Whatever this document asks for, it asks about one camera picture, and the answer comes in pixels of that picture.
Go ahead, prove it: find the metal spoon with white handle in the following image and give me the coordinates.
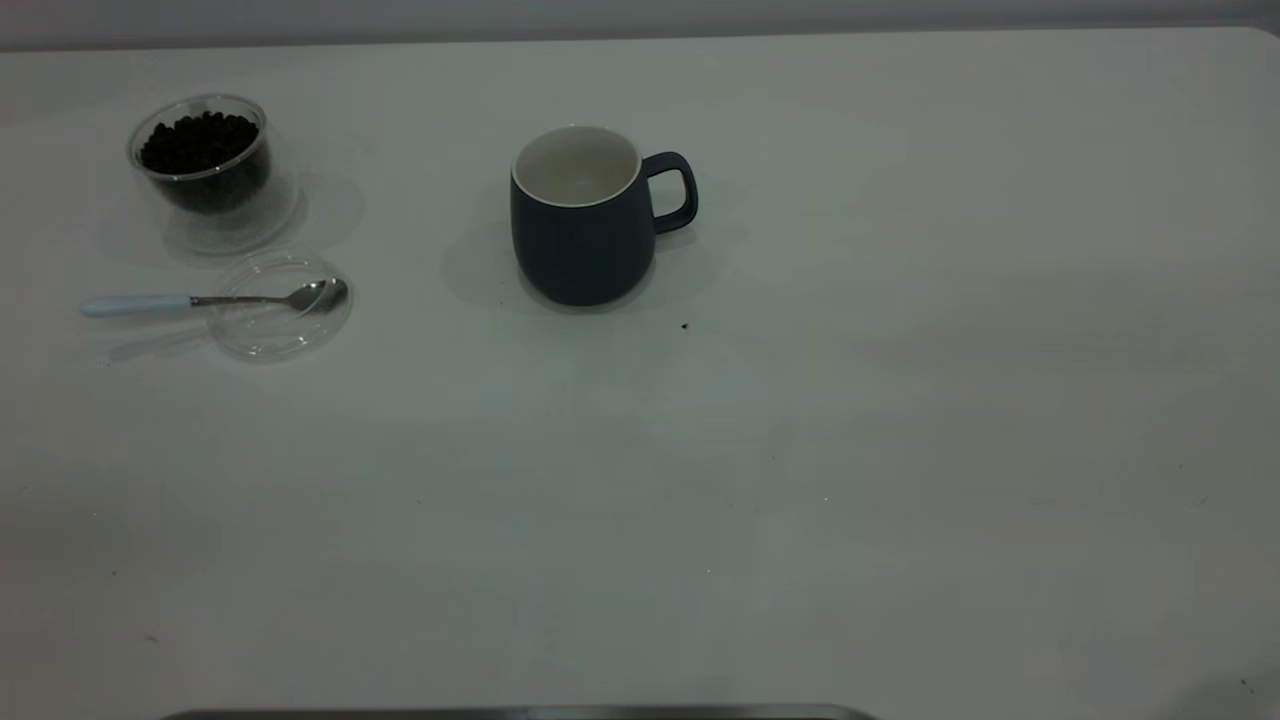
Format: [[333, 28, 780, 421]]
[[80, 277, 349, 319]]

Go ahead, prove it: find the clear round glass lid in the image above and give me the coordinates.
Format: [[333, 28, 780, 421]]
[[207, 252, 354, 362]]

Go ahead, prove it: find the clear double-wall glass cup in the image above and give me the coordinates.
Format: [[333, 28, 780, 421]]
[[126, 94, 299, 256]]

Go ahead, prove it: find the dark grey ceramic mug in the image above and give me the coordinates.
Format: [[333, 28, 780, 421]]
[[510, 124, 699, 307]]

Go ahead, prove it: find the dark coffee beans pile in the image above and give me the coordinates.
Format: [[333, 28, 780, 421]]
[[140, 112, 269, 213]]

